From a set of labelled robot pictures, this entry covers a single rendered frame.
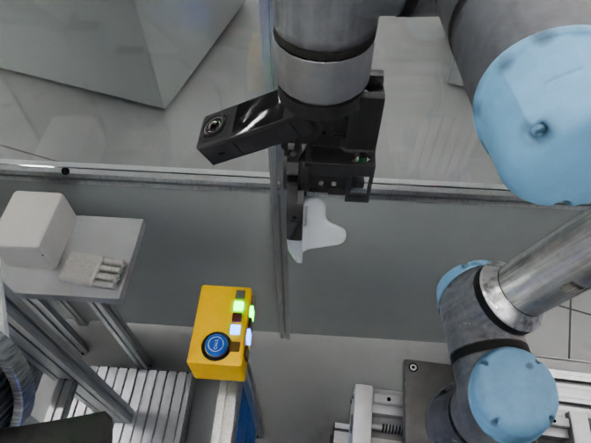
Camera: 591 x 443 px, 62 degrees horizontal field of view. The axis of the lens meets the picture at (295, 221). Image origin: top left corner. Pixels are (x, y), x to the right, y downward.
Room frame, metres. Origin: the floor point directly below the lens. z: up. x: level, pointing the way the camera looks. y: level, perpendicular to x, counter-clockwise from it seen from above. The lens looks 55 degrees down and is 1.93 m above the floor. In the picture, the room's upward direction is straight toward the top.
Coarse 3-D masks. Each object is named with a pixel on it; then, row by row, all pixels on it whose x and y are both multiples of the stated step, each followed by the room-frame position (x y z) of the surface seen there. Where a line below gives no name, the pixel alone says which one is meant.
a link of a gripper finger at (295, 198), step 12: (288, 180) 0.29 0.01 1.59; (288, 192) 0.28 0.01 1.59; (300, 192) 0.28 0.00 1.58; (288, 204) 0.27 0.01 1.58; (300, 204) 0.27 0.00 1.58; (288, 216) 0.27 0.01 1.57; (300, 216) 0.27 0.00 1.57; (288, 228) 0.27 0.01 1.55; (300, 228) 0.27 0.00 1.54; (300, 240) 0.27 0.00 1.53
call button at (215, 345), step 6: (210, 336) 0.35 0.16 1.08; (216, 336) 0.35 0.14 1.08; (222, 336) 0.35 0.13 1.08; (210, 342) 0.34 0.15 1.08; (216, 342) 0.34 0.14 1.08; (222, 342) 0.34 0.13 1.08; (210, 348) 0.32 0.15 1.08; (216, 348) 0.32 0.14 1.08; (222, 348) 0.32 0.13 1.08; (210, 354) 0.31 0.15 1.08; (216, 354) 0.31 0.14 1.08; (222, 354) 0.32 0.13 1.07
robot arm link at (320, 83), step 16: (368, 48) 0.30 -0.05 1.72; (288, 64) 0.29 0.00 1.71; (304, 64) 0.29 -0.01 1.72; (320, 64) 0.28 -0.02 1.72; (336, 64) 0.28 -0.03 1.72; (352, 64) 0.29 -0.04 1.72; (368, 64) 0.30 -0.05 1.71; (288, 80) 0.29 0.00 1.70; (304, 80) 0.29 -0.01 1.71; (320, 80) 0.28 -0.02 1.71; (336, 80) 0.28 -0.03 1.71; (352, 80) 0.29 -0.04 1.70; (304, 96) 0.29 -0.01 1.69; (320, 96) 0.28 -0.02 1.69; (336, 96) 0.28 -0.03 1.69; (352, 96) 0.29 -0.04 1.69
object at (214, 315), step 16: (208, 288) 0.45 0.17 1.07; (224, 288) 0.45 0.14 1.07; (240, 288) 0.45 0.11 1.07; (208, 304) 0.42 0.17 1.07; (224, 304) 0.42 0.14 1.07; (208, 320) 0.38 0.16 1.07; (224, 320) 0.38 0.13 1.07; (192, 336) 0.35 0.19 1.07; (208, 336) 0.35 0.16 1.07; (224, 336) 0.35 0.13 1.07; (240, 336) 0.35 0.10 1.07; (192, 352) 0.32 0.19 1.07; (224, 352) 0.32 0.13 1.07; (240, 352) 0.32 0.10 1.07; (192, 368) 0.30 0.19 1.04; (208, 368) 0.30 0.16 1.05; (224, 368) 0.30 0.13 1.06; (240, 368) 0.29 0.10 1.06
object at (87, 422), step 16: (80, 416) 0.18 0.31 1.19; (96, 416) 0.18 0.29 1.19; (0, 432) 0.16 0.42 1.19; (16, 432) 0.16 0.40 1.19; (32, 432) 0.16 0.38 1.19; (48, 432) 0.16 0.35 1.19; (64, 432) 0.16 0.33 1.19; (80, 432) 0.16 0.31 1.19; (96, 432) 0.16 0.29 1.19; (112, 432) 0.16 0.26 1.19
